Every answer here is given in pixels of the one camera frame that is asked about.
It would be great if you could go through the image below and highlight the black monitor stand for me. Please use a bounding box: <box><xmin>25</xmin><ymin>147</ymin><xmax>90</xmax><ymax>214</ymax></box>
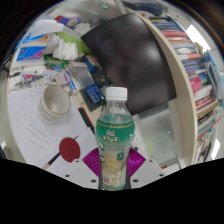
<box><xmin>91</xmin><ymin>69</ymin><xmax>111</xmax><ymax>90</ymax></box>

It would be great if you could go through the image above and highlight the black pencil with red band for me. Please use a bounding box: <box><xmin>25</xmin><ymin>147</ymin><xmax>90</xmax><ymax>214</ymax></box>
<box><xmin>42</xmin><ymin>134</ymin><xmax>81</xmax><ymax>170</ymax></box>

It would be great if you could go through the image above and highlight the black computer monitor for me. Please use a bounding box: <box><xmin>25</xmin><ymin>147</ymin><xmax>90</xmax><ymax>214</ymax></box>
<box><xmin>80</xmin><ymin>13</ymin><xmax>178</xmax><ymax>116</ymax></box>

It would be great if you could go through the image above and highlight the large handwritten white paper sheet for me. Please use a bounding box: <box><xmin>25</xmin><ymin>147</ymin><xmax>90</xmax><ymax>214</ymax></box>
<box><xmin>7</xmin><ymin>85</ymin><xmax>88</xmax><ymax>166</ymax></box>

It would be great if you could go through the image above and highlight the blank white paper sheet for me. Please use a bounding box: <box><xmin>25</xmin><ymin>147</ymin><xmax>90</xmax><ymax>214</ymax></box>
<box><xmin>46</xmin><ymin>128</ymin><xmax>101</xmax><ymax>178</ymax></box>

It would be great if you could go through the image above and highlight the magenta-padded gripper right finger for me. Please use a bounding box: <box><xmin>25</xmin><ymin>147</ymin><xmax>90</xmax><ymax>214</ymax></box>
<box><xmin>128</xmin><ymin>148</ymin><xmax>166</xmax><ymax>190</ymax></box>

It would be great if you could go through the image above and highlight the clear plastic box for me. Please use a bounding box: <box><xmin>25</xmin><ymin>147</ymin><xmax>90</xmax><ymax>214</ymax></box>
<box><xmin>68</xmin><ymin>61</ymin><xmax>96</xmax><ymax>90</ymax></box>

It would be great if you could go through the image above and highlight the wooden shelf with books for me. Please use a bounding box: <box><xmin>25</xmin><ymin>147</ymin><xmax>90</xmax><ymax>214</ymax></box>
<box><xmin>133</xmin><ymin>11</ymin><xmax>224</xmax><ymax>168</ymax></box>

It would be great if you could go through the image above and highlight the black flat device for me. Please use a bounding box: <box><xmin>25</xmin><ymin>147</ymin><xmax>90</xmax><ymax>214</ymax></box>
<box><xmin>78</xmin><ymin>106</ymin><xmax>97</xmax><ymax>135</ymax></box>

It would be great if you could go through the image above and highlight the flat round red coaster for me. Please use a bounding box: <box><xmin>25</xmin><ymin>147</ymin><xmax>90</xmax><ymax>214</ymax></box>
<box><xmin>58</xmin><ymin>136</ymin><xmax>82</xmax><ymax>163</ymax></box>

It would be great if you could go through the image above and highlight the blue tissue box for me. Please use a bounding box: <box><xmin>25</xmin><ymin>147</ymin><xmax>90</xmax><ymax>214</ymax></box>
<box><xmin>16</xmin><ymin>45</ymin><xmax>48</xmax><ymax>62</ymax></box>

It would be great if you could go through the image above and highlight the green-labelled clear drink bottle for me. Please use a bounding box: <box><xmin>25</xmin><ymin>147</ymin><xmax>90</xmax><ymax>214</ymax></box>
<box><xmin>95</xmin><ymin>86</ymin><xmax>136</xmax><ymax>192</ymax></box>

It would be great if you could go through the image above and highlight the white patterned ceramic cup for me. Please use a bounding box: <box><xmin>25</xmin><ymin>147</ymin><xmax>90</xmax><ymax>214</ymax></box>
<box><xmin>37</xmin><ymin>84</ymin><xmax>73</xmax><ymax>125</ymax></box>

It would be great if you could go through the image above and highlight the white napkin stack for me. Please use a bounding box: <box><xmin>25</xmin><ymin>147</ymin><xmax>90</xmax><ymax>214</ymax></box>
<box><xmin>52</xmin><ymin>38</ymin><xmax>80</xmax><ymax>62</ymax></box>

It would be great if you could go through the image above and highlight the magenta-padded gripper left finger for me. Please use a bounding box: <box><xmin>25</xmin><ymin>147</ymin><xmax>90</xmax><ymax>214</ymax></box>
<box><xmin>64</xmin><ymin>148</ymin><xmax>101</xmax><ymax>190</ymax></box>

